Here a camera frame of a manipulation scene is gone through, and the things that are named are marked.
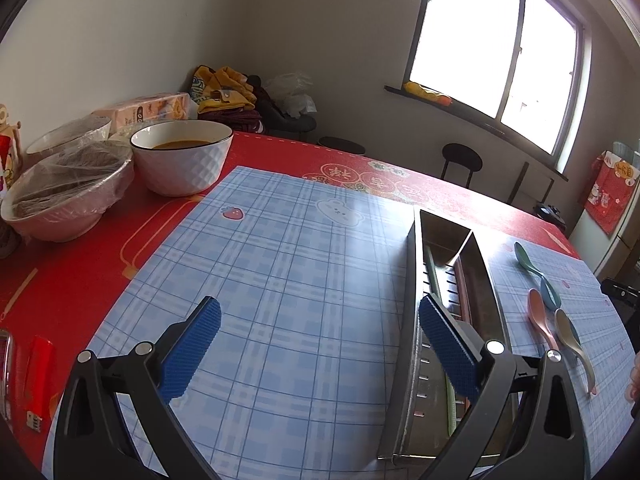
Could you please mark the pink plastic spoon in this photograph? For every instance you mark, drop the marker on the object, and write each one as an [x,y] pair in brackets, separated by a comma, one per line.
[537,306]

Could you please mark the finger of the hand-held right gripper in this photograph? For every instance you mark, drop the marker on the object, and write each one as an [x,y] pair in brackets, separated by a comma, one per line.
[622,292]

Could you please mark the yellow object on sill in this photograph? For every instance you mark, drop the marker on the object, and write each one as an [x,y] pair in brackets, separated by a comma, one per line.
[425,92]

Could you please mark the black device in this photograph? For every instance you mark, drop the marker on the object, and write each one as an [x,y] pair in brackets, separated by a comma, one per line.
[550,215]

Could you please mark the clear plastic bag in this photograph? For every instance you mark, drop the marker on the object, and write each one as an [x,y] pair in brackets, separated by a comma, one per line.
[292,92]

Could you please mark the white appliance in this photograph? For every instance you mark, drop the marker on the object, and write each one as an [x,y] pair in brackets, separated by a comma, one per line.
[600,252]

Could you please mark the green plastic spoon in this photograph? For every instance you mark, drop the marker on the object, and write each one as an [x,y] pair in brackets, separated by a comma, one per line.
[523,255]

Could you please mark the window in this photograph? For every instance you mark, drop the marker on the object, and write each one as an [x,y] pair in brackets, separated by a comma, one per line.
[490,35]

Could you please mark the small plastic-wrapped bowl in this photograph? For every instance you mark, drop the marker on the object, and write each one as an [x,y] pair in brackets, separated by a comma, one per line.
[65,135]

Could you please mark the yellow jacket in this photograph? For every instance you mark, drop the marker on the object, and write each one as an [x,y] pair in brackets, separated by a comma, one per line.
[225,85]

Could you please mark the blue plaid table mat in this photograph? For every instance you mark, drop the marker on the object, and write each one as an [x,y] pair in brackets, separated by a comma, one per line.
[280,270]

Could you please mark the stainless steel utensil box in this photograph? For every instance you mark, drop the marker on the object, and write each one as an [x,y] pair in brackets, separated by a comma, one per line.
[406,345]

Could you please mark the blue plastic spoon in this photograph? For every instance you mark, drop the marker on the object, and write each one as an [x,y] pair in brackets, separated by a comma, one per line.
[549,294]

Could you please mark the red hanging bag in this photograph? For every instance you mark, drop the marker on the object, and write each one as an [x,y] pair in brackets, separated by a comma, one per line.
[610,190]

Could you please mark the black round-seat chair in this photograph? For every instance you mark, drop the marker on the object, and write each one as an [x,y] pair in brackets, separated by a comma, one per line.
[461,157]

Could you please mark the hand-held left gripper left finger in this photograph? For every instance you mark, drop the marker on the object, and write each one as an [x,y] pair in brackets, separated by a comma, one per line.
[192,350]

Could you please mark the large plastic-wrapped bowl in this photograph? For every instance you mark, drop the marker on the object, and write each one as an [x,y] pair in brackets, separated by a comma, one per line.
[60,220]

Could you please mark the tissue pack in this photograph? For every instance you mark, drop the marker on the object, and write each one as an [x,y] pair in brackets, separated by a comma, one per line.
[150,110]

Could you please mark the maroon clothes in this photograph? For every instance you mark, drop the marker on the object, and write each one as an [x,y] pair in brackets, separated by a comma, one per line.
[240,117]

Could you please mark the white textured soup bowl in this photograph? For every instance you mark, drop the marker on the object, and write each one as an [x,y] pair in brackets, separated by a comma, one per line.
[175,172]

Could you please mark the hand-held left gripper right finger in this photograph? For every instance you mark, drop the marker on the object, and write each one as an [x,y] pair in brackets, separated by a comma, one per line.
[447,350]

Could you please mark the beige plastic spoon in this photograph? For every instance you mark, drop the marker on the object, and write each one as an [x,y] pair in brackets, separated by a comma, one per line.
[566,329]

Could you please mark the red lighter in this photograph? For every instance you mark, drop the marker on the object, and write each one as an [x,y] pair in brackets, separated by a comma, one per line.
[40,375]

